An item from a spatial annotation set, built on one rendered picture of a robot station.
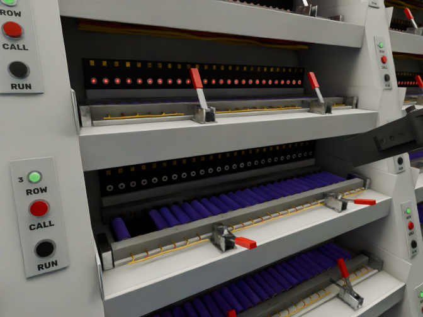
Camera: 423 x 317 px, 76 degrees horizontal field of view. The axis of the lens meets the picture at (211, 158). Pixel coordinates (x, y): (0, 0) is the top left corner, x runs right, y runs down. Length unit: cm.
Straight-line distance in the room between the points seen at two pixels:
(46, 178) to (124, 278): 16
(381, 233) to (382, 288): 12
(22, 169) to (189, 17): 30
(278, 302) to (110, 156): 41
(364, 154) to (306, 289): 38
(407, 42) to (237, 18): 53
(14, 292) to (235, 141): 33
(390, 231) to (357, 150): 46
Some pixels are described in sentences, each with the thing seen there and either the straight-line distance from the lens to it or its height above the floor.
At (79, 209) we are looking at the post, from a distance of 35.
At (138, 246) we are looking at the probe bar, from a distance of 41.
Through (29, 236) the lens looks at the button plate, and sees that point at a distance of 35.
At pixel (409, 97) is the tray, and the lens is 99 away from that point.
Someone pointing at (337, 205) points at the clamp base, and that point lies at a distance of 59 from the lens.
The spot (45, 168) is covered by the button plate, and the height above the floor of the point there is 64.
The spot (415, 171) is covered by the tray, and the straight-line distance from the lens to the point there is 80.
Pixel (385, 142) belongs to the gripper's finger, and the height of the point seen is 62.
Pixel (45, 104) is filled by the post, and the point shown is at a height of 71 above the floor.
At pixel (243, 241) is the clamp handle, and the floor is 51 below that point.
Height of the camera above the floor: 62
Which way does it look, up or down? 1 degrees up
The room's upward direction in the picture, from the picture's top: 9 degrees counter-clockwise
